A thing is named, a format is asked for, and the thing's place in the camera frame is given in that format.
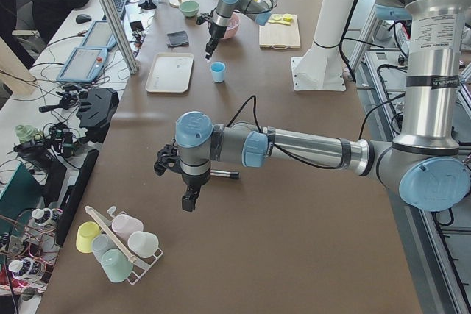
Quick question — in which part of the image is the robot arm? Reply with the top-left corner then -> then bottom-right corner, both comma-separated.
174,0 -> 470,212
196,0 -> 278,60

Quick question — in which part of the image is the pink bowl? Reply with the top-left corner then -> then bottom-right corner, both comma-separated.
222,13 -> 240,40

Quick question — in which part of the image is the grey folded cloth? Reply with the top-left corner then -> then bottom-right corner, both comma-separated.
166,30 -> 189,48

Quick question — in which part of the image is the light green bowl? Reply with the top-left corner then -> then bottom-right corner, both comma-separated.
179,0 -> 199,18

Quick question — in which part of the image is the black plastic bracket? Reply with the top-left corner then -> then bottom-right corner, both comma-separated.
76,88 -> 119,144

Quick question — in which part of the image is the teach pendant far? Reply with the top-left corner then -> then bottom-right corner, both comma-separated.
81,21 -> 116,50

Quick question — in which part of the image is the white wire cup rack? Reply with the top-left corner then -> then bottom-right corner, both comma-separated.
85,206 -> 164,285

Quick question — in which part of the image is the cream rabbit tray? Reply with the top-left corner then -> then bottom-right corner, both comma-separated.
145,52 -> 194,93

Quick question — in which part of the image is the black computer mouse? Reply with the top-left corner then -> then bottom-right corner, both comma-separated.
75,14 -> 92,24

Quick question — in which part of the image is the pink cup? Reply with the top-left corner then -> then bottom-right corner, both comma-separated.
111,213 -> 144,242

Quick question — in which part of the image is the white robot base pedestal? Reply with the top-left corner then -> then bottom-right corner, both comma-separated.
291,0 -> 355,91

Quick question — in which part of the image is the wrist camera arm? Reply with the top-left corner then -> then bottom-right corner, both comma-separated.
154,144 -> 183,176
196,13 -> 213,26

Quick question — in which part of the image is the pile of ice cubes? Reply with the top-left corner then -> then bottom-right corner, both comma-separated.
227,14 -> 239,30

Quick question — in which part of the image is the black flat bar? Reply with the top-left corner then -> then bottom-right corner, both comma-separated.
54,149 -> 99,247

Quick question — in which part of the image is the teach pendant near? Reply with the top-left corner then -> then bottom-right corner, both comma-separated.
56,46 -> 108,83

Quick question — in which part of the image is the mint green cup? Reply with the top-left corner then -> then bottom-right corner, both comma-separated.
100,249 -> 133,283

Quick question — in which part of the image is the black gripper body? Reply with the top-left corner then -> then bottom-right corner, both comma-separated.
182,171 -> 210,195
209,23 -> 227,40

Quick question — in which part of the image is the light blue cup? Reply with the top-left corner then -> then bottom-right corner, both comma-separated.
210,62 -> 226,83

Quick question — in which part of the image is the aluminium frame post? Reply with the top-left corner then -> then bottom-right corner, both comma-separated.
99,0 -> 138,75

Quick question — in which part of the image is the wooden cutting board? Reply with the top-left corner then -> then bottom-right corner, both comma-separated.
259,14 -> 301,49

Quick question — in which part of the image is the white cup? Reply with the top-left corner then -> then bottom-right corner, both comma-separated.
127,231 -> 159,258

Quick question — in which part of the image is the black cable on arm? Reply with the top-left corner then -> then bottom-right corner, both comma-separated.
224,94 -> 408,170

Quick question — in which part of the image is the steel muddler black tip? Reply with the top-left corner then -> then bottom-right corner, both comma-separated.
210,169 -> 240,180

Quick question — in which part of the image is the yellow cup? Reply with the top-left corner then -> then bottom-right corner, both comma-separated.
76,221 -> 101,254

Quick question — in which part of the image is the teach pendant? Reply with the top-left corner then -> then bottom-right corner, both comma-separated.
81,21 -> 116,50
56,46 -> 108,83

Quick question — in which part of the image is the yellow plastic knife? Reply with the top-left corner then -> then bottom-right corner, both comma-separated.
268,19 -> 291,26

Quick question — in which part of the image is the grey cup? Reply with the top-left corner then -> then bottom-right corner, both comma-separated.
91,233 -> 116,263

